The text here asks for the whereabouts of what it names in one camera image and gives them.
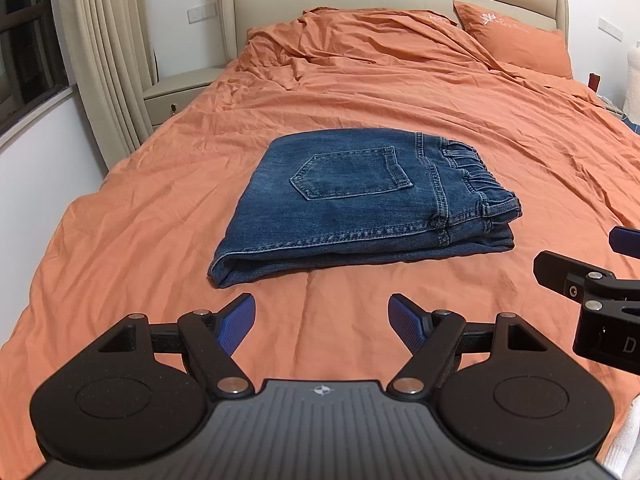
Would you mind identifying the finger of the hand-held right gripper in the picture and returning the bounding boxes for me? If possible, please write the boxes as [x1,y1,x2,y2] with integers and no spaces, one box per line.
[608,226,640,257]
[533,250,640,317]

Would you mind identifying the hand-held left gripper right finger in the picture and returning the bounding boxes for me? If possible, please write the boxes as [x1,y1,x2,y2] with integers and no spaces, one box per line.
[387,293,552,401]

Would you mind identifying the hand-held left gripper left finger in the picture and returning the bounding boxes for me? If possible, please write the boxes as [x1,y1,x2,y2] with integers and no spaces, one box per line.
[91,293,257,401]

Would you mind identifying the blue denim pants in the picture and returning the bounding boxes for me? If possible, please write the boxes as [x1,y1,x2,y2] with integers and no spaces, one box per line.
[207,130,523,290]

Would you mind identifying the white cloth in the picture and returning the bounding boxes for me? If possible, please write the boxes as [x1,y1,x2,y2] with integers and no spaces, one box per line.
[601,399,640,480]

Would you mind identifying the orange bed cover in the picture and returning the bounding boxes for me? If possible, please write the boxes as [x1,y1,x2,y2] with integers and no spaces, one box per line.
[0,6,640,480]

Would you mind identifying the white rounded object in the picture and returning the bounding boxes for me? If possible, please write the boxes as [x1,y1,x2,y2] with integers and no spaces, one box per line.
[622,39,640,117]

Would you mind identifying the orange pillow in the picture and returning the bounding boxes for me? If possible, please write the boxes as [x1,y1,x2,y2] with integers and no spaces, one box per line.
[452,0,574,79]

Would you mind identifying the beige nightstand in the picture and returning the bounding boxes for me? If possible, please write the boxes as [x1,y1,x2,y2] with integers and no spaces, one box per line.
[142,64,227,129]

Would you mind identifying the beige curtain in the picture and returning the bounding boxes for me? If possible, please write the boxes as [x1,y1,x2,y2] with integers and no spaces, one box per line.
[54,0,159,172]

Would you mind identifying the dark framed window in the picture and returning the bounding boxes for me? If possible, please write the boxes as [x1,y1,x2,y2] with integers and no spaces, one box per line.
[0,0,77,137]

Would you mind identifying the white wall switch plate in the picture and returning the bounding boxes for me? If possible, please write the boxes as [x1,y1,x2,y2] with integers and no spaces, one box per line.
[598,17,624,42]
[187,3,217,24]

